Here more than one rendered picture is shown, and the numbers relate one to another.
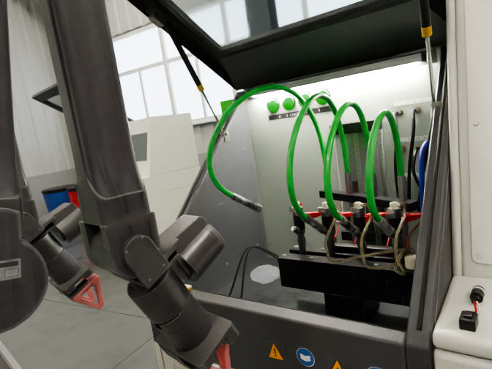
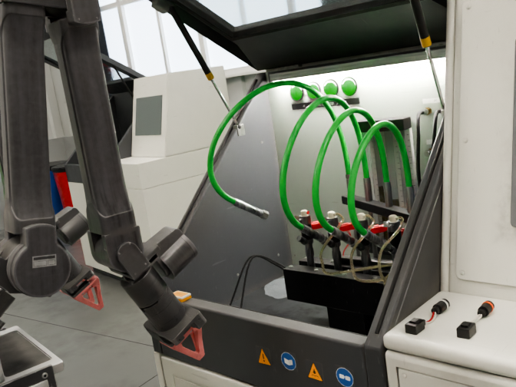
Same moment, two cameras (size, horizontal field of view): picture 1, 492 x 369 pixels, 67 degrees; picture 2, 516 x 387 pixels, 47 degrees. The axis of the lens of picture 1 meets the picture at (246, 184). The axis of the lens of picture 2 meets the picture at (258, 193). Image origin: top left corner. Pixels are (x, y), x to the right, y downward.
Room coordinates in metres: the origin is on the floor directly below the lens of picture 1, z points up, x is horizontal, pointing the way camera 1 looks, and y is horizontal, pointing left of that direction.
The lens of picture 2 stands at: (-0.46, -0.19, 1.45)
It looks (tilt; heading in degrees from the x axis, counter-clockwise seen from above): 11 degrees down; 7
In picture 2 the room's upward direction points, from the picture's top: 9 degrees counter-clockwise
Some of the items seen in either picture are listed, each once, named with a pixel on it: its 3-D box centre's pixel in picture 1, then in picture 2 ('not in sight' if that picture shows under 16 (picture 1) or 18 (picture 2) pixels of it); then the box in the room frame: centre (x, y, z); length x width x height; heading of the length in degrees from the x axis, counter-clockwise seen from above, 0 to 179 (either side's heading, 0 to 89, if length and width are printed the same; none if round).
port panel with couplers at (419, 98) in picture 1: (416, 146); (444, 150); (1.00, -0.47, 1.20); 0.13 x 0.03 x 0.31; 53
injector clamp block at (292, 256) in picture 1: (350, 285); (355, 299); (0.86, -0.22, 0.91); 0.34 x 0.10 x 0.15; 53
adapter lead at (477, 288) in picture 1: (473, 306); (428, 315); (0.55, -0.33, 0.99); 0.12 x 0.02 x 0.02; 140
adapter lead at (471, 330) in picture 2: not in sight; (476, 318); (0.52, -0.41, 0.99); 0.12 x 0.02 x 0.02; 145
